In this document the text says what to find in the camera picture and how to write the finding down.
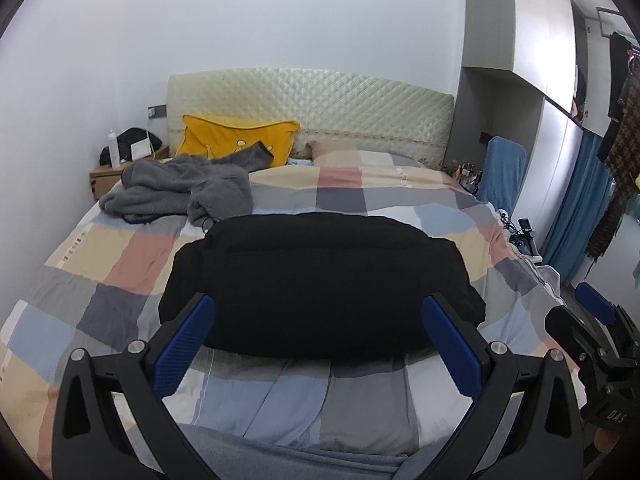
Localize pale pink pillow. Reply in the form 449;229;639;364
291;140;416;168

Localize black tripod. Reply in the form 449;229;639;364
505;217;543;261

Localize blue curtain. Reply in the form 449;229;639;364
542;127;618;281

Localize black bag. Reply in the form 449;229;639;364
99;127;163;167

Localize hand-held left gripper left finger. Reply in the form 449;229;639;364
51;292;221;480

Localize white and grey wardrobe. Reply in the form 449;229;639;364
440;0;596;286

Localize checkered pastel quilt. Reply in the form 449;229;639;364
0;149;568;461

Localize grey-blue cloth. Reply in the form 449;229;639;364
172;422;416;480

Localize black puffer jacket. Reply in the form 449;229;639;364
158;212;487;362

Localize blue towel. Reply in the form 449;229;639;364
475;136;527;226

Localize grey fleece garment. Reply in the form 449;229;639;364
98;141;273;226

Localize yellow pillow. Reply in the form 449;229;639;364
174;114;301;167

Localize hanging dark clothes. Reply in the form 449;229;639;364
587;32;640;261

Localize cream quilted headboard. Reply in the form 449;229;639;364
166;67;455;171

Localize wooden nightstand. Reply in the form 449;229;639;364
90;145;171;203

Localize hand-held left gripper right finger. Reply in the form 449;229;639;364
397;292;585;480

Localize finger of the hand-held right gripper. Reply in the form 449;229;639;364
544;305;602;362
575;281;632;327

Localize group of small bottles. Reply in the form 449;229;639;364
442;160;483;192

